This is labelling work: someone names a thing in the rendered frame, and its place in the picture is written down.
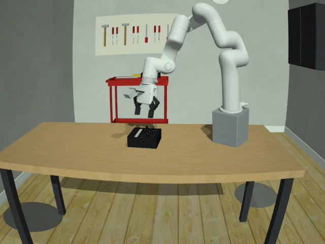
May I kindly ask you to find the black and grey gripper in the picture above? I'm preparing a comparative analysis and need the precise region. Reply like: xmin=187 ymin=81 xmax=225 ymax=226
xmin=134 ymin=82 xmax=160 ymax=118

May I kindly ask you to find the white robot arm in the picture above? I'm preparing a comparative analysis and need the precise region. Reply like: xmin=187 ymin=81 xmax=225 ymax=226
xmin=141 ymin=3 xmax=249 ymax=114

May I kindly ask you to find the black lighting desk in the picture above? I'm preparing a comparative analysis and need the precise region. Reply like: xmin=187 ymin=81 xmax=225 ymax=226
xmin=127 ymin=126 xmax=161 ymax=149

